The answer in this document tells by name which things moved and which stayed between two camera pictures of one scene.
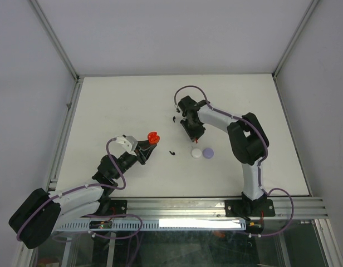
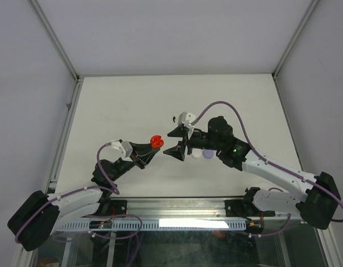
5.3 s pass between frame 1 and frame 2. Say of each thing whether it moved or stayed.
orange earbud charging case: moved
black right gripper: moved
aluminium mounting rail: stayed
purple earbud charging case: stayed
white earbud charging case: stayed
